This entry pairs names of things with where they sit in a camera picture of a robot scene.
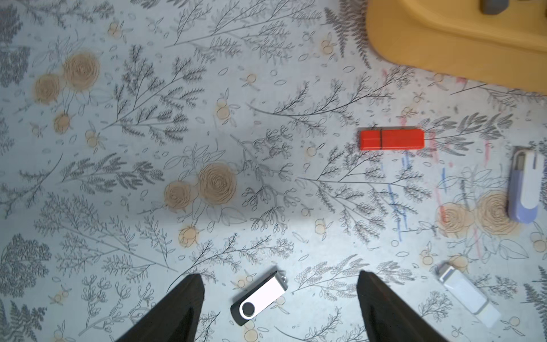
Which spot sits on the yellow plastic storage box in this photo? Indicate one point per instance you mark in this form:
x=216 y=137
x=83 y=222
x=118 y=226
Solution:
x=456 y=38

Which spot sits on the black silver swivel usb drive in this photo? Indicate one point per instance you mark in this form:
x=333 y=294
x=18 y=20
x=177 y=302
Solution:
x=259 y=298

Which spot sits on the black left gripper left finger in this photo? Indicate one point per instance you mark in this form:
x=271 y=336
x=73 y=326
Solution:
x=175 y=317

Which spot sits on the red usb flash drive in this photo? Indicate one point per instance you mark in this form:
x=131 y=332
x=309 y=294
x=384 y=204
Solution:
x=392 y=139

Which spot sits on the grey usb flash drive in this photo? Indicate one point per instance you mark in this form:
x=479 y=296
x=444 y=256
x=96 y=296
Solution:
x=493 y=7

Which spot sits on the white purple usb flash drive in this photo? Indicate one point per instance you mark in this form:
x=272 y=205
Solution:
x=527 y=171

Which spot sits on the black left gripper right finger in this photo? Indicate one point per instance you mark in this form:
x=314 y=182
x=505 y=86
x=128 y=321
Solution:
x=386 y=316

